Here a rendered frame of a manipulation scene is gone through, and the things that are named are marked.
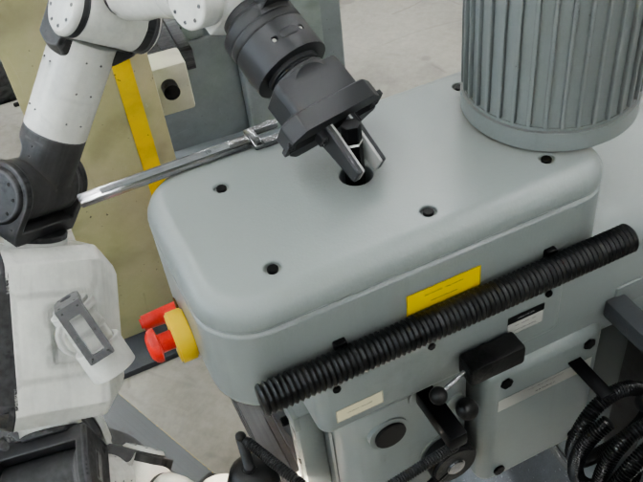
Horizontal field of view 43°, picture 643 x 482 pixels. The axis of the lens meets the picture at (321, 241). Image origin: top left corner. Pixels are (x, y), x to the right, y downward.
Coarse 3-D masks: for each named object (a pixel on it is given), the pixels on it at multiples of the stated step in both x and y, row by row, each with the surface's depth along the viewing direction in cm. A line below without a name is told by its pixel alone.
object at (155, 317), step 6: (162, 306) 101; (168, 306) 101; (174, 306) 101; (150, 312) 101; (156, 312) 101; (162, 312) 101; (144, 318) 100; (150, 318) 100; (156, 318) 100; (162, 318) 101; (144, 324) 100; (150, 324) 100; (156, 324) 101; (162, 324) 101
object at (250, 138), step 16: (256, 128) 95; (272, 128) 96; (224, 144) 93; (240, 144) 93; (256, 144) 92; (272, 144) 93; (176, 160) 92; (192, 160) 91; (208, 160) 92; (128, 176) 91; (144, 176) 90; (160, 176) 90; (96, 192) 89; (112, 192) 89
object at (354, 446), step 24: (456, 384) 104; (384, 408) 100; (408, 408) 102; (336, 432) 105; (360, 432) 102; (384, 432) 102; (408, 432) 105; (432, 432) 108; (336, 456) 110; (360, 456) 106; (384, 456) 106; (408, 456) 109; (336, 480) 116; (360, 480) 110; (384, 480) 110
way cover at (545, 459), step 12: (540, 456) 156; (552, 456) 154; (564, 456) 151; (516, 468) 162; (528, 468) 159; (540, 468) 156; (552, 468) 154; (564, 468) 151; (456, 480) 172; (468, 480) 170; (480, 480) 168; (492, 480) 166; (504, 480) 164; (516, 480) 162; (528, 480) 159; (540, 480) 156; (552, 480) 154; (564, 480) 151
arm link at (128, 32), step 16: (96, 0) 102; (112, 0) 101; (128, 0) 99; (144, 0) 97; (96, 16) 103; (112, 16) 104; (128, 16) 102; (144, 16) 100; (160, 16) 98; (96, 32) 104; (112, 32) 105; (128, 32) 107; (144, 32) 108; (128, 48) 109; (144, 48) 110
